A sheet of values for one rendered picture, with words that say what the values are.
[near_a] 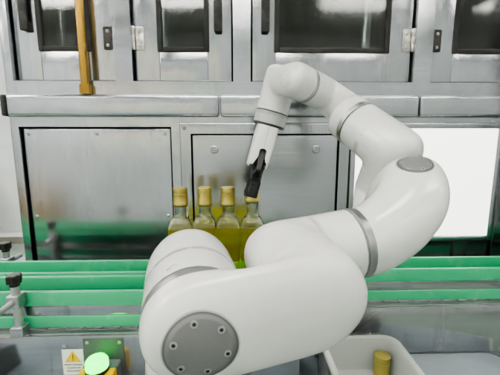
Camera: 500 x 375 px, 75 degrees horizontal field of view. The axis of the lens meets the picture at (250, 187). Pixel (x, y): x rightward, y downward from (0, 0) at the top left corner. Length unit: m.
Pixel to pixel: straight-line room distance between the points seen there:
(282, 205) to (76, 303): 0.55
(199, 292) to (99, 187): 0.80
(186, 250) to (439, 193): 0.29
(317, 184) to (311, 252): 0.66
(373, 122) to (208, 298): 0.41
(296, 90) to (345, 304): 0.48
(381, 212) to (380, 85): 0.66
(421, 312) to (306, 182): 0.43
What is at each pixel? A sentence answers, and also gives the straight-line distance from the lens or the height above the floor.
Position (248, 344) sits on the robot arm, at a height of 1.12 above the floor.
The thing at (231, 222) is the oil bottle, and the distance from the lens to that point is 0.79.
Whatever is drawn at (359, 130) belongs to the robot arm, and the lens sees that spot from 0.58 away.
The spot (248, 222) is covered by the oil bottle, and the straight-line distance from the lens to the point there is 0.78.
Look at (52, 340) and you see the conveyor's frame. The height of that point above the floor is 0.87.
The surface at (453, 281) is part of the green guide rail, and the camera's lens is 0.97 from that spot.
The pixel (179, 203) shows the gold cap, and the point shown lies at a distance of 0.79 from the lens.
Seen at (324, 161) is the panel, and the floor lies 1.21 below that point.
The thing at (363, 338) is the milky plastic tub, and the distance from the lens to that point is 0.84.
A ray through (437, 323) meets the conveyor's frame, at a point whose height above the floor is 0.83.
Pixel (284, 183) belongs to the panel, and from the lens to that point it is 0.93.
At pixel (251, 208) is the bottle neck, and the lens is 0.79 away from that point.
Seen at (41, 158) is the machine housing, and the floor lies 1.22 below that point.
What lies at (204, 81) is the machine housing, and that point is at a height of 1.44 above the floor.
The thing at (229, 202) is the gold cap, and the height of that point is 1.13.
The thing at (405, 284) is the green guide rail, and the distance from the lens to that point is 0.92.
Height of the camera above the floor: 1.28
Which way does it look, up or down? 9 degrees down
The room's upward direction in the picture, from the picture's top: straight up
